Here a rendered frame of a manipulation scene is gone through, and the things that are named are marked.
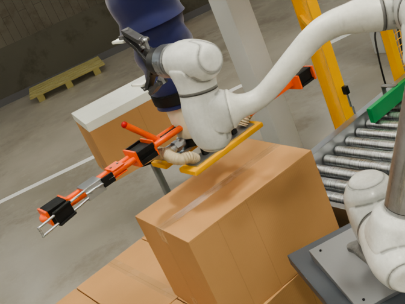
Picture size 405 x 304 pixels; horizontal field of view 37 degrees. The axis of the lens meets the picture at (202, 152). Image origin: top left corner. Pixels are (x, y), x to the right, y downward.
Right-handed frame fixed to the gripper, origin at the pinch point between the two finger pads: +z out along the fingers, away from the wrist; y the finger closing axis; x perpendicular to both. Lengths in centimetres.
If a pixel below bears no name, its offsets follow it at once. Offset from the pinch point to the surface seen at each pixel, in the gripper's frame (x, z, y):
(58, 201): -32.0, 20.2, 32.2
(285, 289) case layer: 21, 1, 104
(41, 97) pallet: 221, 769, 155
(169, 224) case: -1, 20, 63
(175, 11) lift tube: 29.2, 11.0, -4.4
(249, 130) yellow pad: 37, 8, 45
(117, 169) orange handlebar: -10.1, 18.9, 33.7
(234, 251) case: 9, 2, 77
